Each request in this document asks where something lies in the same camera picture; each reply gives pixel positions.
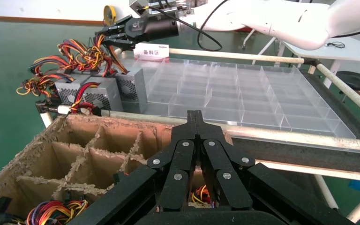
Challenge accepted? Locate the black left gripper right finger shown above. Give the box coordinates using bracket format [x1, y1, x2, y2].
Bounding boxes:
[196, 111, 350, 225]

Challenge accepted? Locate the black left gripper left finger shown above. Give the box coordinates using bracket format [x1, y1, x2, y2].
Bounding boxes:
[67, 110, 199, 225]

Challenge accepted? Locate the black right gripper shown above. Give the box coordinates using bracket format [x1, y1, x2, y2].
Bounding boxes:
[95, 15, 180, 51]

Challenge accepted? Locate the yellow round reel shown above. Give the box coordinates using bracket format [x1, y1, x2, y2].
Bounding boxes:
[103, 5, 117, 26]

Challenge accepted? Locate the white label sign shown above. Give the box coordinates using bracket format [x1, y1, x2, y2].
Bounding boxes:
[133, 43, 170, 62]

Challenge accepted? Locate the clear acrylic divider tray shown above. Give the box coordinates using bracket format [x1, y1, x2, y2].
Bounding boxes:
[122, 57, 358, 140]

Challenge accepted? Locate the brown cardboard divider box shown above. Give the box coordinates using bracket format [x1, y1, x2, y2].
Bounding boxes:
[0, 113, 233, 225]

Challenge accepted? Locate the black rack side panel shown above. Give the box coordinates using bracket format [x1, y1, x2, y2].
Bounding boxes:
[229, 136, 360, 176]

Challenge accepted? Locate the black round stool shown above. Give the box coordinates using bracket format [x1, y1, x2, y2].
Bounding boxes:
[336, 70, 360, 92]

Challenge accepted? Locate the white side table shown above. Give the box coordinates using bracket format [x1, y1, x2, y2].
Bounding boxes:
[242, 29, 360, 90]

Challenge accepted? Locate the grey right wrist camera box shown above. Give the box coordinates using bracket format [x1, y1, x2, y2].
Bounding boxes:
[129, 0, 182, 19]

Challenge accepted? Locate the middle cable bundle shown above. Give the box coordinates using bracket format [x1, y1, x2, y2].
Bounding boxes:
[191, 185, 215, 208]

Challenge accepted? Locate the cable bundle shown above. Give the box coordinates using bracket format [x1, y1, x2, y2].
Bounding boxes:
[24, 199, 90, 225]
[191, 185, 215, 208]

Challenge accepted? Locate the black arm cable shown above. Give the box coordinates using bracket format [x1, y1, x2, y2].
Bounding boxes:
[197, 0, 230, 52]

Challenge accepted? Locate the small black cable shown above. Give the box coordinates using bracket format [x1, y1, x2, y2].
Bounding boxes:
[324, 41, 346, 49]

